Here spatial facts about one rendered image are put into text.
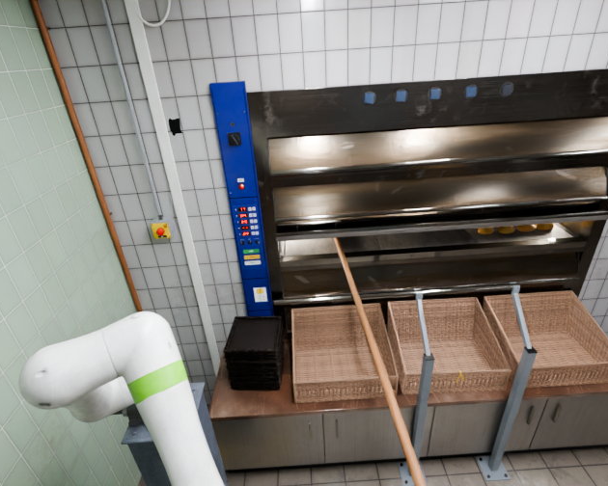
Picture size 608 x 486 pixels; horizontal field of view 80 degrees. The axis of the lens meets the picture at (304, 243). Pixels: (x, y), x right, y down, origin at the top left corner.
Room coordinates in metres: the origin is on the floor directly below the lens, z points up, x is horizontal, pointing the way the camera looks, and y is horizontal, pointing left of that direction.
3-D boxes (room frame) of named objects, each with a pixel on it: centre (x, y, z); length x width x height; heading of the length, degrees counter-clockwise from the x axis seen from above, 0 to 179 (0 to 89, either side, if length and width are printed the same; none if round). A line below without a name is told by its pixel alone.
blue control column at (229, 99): (2.74, 0.30, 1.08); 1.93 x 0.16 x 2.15; 0
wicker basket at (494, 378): (1.55, -0.76, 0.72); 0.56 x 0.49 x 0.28; 88
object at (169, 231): (1.77, 0.75, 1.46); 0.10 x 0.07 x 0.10; 90
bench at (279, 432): (1.53, -0.64, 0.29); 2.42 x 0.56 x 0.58; 90
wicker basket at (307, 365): (1.55, -0.17, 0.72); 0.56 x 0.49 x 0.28; 90
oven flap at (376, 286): (1.82, -0.75, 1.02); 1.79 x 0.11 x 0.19; 90
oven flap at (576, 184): (1.82, -0.75, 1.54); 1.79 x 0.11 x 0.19; 90
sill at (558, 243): (1.84, -0.75, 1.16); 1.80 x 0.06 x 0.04; 90
